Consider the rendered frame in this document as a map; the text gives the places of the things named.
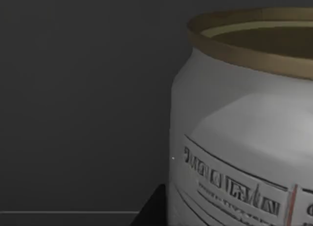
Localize white can with gold rim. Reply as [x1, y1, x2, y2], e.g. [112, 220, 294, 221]
[168, 7, 313, 226]

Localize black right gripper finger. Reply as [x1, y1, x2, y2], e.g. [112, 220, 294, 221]
[129, 183, 170, 226]

